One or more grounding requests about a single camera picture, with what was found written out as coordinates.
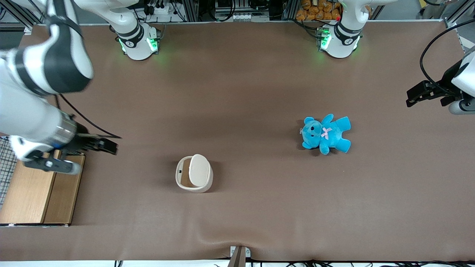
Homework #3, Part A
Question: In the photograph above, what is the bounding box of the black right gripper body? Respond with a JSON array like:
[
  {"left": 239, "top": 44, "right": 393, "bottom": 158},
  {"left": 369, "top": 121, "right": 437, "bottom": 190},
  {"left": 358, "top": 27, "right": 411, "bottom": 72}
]
[{"left": 64, "top": 124, "right": 98, "bottom": 155}]

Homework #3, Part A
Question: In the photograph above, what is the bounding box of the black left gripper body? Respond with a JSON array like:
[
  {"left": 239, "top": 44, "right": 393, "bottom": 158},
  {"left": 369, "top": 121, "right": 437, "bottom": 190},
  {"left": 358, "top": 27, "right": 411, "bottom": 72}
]
[{"left": 439, "top": 59, "right": 466, "bottom": 107}]

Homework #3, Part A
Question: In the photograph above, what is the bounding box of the white trash can lid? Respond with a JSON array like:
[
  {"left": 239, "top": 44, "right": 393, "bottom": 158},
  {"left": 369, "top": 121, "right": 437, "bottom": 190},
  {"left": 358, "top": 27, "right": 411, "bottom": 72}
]
[{"left": 189, "top": 154, "right": 210, "bottom": 185}]

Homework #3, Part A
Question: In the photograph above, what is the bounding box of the cream plastic trash can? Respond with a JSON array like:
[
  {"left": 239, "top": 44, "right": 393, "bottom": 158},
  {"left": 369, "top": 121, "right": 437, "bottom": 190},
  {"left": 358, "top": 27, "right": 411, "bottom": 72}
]
[{"left": 176, "top": 154, "right": 214, "bottom": 193}]

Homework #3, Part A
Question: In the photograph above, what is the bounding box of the wooden box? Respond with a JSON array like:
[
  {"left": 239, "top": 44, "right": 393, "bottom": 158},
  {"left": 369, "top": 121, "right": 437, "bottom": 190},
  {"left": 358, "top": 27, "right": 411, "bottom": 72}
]
[{"left": 0, "top": 150, "right": 86, "bottom": 227}]

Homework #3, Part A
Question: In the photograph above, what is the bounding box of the blue teddy bear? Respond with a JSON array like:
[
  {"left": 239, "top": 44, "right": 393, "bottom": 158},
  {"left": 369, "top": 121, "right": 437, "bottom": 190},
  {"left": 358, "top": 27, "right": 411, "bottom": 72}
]
[{"left": 300, "top": 113, "right": 352, "bottom": 156}]

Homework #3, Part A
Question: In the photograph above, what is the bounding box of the bag of orange buns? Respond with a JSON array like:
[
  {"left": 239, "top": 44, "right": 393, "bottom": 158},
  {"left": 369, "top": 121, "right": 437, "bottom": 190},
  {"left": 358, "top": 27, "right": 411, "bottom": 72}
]
[{"left": 295, "top": 0, "right": 341, "bottom": 22}]

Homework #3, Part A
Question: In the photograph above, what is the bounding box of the white power strip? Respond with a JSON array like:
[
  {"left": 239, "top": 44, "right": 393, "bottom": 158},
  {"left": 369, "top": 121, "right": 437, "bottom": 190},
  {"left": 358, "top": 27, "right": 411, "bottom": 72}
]
[{"left": 146, "top": 2, "right": 176, "bottom": 16}]

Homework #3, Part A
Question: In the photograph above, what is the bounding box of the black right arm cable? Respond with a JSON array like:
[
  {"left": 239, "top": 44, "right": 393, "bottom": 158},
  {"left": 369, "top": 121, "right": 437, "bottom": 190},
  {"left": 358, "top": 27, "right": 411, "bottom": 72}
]
[{"left": 55, "top": 94, "right": 122, "bottom": 140}]

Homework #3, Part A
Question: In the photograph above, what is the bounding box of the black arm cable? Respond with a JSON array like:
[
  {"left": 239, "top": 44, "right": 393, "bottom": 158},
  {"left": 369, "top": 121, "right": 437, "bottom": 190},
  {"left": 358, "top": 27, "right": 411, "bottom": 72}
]
[
  {"left": 420, "top": 19, "right": 475, "bottom": 91},
  {"left": 55, "top": 94, "right": 122, "bottom": 140}
]

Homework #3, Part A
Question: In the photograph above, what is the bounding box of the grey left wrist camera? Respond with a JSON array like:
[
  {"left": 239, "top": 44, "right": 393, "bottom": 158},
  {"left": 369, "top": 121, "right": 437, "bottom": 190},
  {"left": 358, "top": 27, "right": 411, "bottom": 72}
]
[{"left": 448, "top": 98, "right": 475, "bottom": 115}]

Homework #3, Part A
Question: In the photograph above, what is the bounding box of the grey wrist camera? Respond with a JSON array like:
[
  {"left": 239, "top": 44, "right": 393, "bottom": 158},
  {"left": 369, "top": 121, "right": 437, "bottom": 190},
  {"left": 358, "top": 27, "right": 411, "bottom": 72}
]
[
  {"left": 23, "top": 155, "right": 82, "bottom": 175},
  {"left": 448, "top": 98, "right": 475, "bottom": 115}
]

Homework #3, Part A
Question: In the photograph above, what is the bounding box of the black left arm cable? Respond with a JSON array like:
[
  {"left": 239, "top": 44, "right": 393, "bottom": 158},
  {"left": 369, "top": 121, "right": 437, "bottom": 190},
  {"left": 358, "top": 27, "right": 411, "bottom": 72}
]
[{"left": 420, "top": 19, "right": 475, "bottom": 91}]

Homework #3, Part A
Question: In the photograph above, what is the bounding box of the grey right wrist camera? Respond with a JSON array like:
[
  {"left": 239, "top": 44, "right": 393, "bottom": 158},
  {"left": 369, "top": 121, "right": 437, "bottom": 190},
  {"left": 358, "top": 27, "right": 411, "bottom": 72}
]
[{"left": 23, "top": 155, "right": 82, "bottom": 175}]

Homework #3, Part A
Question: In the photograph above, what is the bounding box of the aluminium frame rail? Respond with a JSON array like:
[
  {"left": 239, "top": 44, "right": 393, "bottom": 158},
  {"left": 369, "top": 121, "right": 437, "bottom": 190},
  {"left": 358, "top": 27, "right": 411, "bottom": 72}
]
[{"left": 443, "top": 0, "right": 475, "bottom": 29}]

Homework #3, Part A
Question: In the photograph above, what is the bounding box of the black wire mesh panel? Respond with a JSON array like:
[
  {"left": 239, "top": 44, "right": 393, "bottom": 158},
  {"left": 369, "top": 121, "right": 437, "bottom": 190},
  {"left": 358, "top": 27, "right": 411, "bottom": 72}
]
[{"left": 0, "top": 137, "right": 18, "bottom": 209}]

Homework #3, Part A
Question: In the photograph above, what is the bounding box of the metal table edge bracket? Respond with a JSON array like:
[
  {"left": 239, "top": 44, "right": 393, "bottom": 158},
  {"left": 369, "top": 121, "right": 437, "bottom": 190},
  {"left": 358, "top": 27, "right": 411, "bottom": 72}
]
[{"left": 229, "top": 245, "right": 252, "bottom": 267}]

